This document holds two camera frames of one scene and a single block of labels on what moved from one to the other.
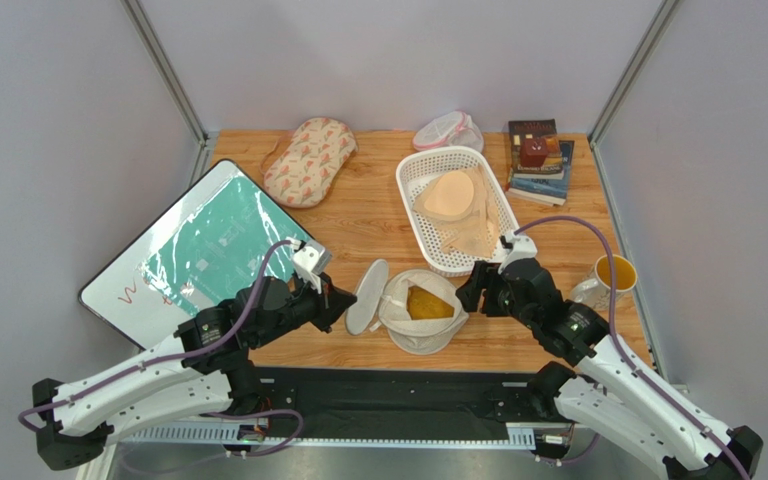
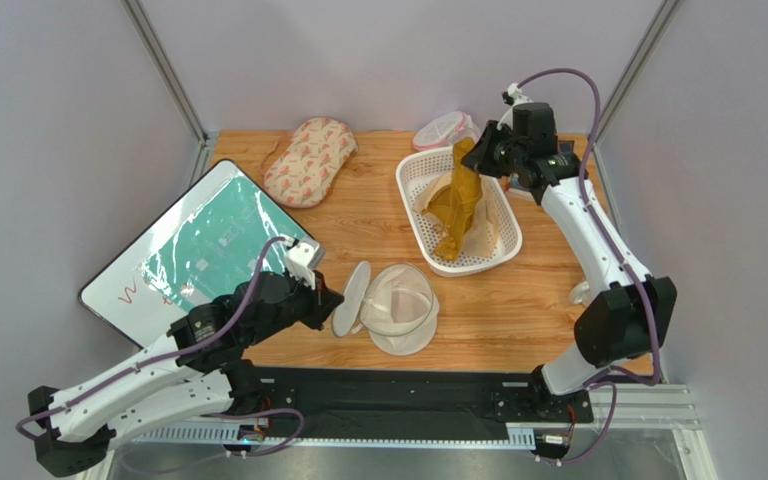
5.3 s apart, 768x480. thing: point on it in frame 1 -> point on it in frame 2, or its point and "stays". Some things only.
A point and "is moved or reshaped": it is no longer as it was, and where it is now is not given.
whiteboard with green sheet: (208, 249) stays
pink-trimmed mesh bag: (451, 129) stays
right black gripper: (488, 292) -> (484, 151)
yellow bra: (422, 304) -> (452, 207)
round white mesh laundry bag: (378, 301) is moved or reshaped
